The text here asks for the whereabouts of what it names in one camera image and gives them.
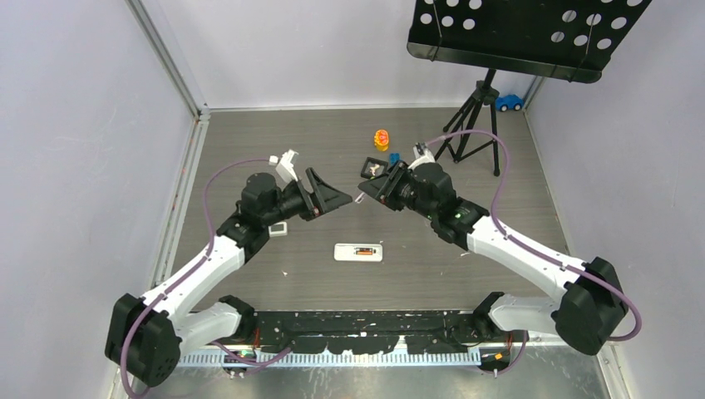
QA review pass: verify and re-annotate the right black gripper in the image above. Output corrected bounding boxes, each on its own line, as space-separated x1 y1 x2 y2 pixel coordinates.
358 160 436 221

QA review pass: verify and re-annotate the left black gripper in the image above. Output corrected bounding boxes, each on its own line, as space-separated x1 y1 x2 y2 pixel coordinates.
263 169 352 228

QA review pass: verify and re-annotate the white remote control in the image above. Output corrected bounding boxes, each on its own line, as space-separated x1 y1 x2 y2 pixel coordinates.
333 243 383 263
269 222 288 237

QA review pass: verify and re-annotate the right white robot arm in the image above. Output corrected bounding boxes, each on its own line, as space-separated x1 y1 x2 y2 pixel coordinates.
358 162 630 355

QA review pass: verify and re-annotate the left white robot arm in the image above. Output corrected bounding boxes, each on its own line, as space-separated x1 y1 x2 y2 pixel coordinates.
105 168 353 395

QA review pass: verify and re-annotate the orange yellow toy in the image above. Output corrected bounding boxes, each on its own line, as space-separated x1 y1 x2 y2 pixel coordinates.
373 129 389 152

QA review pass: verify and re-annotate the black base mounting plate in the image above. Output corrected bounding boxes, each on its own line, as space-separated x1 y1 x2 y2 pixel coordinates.
215 310 528 372

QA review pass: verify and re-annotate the blue toy car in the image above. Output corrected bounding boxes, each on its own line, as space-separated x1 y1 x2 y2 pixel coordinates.
495 94 525 112

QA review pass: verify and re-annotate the black perforated music stand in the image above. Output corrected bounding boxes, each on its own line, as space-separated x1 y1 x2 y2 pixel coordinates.
406 0 653 177

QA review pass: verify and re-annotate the black square frame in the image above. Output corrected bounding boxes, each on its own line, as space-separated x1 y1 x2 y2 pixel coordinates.
360 157 389 180

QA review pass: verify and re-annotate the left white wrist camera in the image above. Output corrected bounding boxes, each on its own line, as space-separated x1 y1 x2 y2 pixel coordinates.
268 150 298 184

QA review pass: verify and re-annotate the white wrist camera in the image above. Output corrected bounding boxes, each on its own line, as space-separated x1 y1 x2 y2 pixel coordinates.
408 142 436 170
268 150 298 184

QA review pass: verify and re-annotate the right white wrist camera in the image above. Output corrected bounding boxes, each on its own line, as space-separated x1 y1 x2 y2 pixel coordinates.
408 142 436 170

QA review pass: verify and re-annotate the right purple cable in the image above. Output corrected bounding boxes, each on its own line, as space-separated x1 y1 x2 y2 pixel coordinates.
424 130 643 342

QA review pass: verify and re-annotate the purple cable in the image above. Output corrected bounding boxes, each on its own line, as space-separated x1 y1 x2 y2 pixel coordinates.
118 157 277 399
424 130 643 342

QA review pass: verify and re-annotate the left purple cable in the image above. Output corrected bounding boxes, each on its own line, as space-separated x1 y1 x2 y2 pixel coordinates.
118 157 277 399

